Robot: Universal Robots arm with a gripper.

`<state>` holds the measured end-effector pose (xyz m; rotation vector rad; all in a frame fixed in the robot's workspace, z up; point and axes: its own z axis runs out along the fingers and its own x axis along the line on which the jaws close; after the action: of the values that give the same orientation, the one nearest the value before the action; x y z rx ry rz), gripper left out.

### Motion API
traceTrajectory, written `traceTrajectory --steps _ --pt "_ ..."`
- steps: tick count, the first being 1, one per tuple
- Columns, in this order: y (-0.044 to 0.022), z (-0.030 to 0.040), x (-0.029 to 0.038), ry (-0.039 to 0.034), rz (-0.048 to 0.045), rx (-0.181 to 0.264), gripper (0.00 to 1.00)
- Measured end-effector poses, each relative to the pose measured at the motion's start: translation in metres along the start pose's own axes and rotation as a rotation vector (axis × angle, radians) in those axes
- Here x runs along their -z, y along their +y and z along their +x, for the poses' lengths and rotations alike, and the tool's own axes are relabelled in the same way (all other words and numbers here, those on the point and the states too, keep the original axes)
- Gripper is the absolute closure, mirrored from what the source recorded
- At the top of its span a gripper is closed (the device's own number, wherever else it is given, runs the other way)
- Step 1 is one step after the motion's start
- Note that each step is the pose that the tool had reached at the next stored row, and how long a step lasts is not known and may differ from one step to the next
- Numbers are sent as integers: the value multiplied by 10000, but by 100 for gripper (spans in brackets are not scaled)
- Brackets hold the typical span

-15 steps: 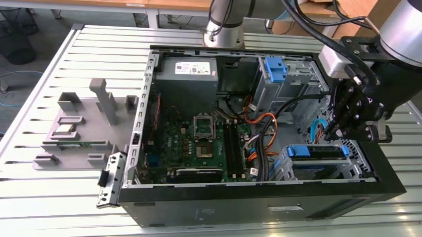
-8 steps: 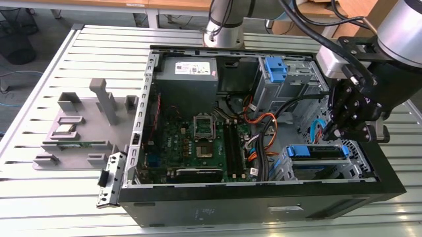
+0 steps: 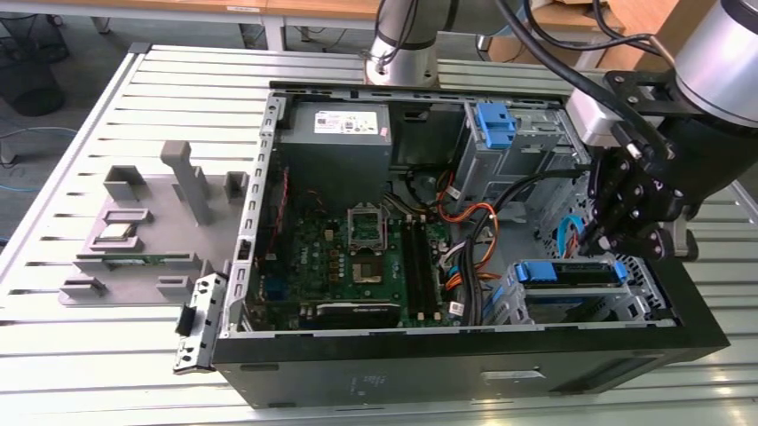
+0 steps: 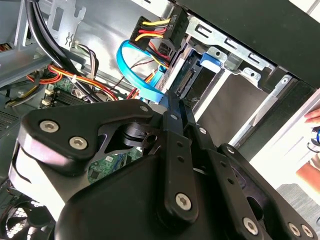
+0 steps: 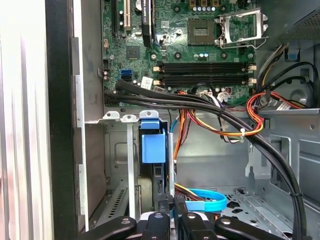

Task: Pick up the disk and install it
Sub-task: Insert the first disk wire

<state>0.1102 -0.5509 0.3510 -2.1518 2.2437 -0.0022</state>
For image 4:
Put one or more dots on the hard disk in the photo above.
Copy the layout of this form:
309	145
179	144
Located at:
210	60

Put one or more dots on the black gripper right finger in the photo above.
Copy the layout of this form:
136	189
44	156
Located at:
237	200

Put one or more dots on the person's bare hand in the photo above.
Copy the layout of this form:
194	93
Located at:
313	115

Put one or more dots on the round black blue-ringed tool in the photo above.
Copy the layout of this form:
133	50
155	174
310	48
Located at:
316	138

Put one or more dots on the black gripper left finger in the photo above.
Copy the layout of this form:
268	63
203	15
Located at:
75	117

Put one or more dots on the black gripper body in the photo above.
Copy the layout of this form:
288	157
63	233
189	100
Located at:
120	212

